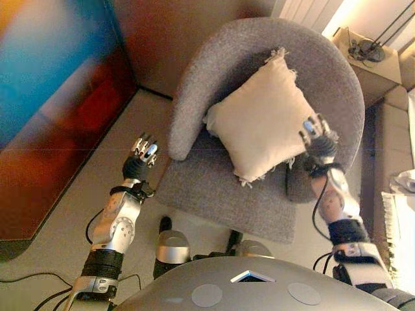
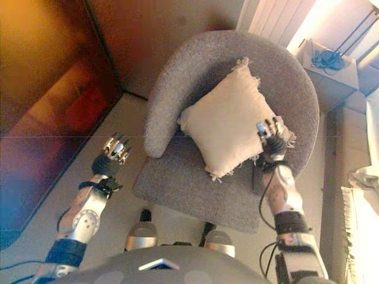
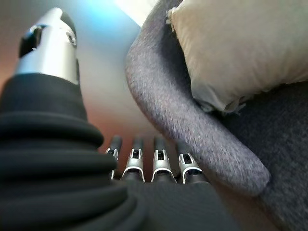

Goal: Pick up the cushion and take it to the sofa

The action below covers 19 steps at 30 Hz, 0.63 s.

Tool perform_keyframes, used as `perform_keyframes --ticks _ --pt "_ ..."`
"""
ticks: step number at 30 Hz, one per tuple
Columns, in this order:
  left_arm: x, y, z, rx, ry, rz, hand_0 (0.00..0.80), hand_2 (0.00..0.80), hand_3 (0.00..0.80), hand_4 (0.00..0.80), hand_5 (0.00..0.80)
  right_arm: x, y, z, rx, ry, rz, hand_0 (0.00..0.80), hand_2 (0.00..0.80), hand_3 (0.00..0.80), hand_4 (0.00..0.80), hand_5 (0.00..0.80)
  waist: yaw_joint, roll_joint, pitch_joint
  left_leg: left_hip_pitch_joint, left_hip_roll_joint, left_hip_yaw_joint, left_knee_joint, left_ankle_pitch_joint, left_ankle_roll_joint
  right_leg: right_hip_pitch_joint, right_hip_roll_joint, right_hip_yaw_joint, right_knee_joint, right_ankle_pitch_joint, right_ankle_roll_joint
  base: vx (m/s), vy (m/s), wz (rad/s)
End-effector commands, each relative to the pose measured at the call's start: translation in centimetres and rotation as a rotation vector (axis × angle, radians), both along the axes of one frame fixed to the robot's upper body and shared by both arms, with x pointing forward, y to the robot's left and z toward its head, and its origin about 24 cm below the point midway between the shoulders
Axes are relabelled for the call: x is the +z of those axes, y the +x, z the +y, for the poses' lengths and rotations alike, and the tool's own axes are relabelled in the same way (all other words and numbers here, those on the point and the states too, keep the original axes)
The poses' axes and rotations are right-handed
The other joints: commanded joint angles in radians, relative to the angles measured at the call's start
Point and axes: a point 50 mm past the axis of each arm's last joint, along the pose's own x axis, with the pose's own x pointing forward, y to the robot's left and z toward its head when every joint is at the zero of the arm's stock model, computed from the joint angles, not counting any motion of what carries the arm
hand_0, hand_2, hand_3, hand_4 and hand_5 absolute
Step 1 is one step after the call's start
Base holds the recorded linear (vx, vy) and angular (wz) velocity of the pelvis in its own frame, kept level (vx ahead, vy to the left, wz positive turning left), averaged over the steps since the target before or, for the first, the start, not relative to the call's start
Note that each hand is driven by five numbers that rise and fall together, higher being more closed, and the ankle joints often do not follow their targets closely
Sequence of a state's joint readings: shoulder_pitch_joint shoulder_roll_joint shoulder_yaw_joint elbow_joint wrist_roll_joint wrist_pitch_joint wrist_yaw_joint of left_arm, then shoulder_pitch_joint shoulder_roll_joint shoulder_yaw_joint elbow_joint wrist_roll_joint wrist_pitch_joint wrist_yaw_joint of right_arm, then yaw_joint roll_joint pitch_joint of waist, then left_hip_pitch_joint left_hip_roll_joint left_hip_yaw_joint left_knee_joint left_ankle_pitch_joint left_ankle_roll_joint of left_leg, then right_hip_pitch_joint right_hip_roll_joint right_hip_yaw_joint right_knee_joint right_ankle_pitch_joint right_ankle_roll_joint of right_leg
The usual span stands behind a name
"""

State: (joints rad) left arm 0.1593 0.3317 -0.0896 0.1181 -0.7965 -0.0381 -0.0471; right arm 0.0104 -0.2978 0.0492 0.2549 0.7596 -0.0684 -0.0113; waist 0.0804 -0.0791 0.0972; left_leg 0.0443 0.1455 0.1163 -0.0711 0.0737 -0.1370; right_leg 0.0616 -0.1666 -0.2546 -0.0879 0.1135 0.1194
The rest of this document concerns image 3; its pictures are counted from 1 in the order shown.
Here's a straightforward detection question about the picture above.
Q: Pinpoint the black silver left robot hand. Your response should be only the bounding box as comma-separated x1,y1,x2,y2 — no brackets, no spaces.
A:
0,7,231,231

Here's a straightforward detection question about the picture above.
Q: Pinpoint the grey boucle armchair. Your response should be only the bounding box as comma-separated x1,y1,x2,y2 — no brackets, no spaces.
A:
124,0,308,231

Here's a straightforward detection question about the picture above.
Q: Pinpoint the white fringed cushion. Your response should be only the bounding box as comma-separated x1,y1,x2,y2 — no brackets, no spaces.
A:
166,0,308,114

